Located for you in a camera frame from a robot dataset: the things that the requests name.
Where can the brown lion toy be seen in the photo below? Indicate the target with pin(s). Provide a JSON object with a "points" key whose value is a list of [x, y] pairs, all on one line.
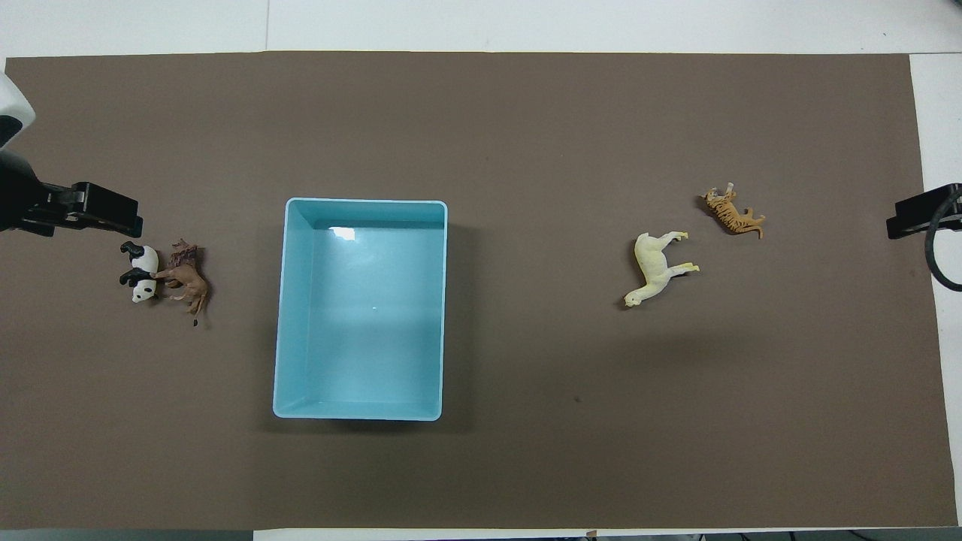
{"points": [[188, 278]]}

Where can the cream horse toy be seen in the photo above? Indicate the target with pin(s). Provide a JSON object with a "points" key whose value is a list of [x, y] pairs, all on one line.
{"points": [[652, 267]]}

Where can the light blue storage box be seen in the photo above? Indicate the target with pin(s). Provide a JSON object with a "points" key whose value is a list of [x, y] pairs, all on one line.
{"points": [[361, 323]]}

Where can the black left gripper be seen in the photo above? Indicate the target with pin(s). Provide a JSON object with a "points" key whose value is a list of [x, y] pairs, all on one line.
{"points": [[22, 199]]}

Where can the brown table mat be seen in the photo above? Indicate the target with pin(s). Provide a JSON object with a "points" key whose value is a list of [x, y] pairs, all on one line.
{"points": [[526, 466]]}

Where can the black and white panda toy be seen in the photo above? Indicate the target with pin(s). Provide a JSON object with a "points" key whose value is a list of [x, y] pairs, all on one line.
{"points": [[143, 263]]}

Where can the orange striped tiger toy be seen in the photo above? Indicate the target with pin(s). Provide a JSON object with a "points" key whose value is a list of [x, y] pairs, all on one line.
{"points": [[735, 214]]}

